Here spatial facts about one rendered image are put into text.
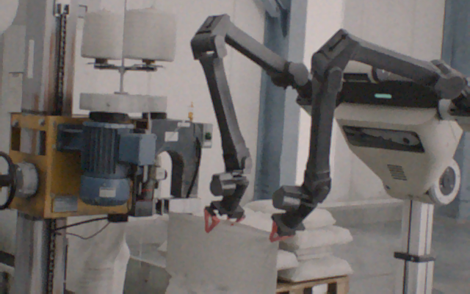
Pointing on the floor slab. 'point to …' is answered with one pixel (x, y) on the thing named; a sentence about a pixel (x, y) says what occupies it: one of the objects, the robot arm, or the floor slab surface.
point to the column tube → (48, 40)
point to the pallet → (335, 284)
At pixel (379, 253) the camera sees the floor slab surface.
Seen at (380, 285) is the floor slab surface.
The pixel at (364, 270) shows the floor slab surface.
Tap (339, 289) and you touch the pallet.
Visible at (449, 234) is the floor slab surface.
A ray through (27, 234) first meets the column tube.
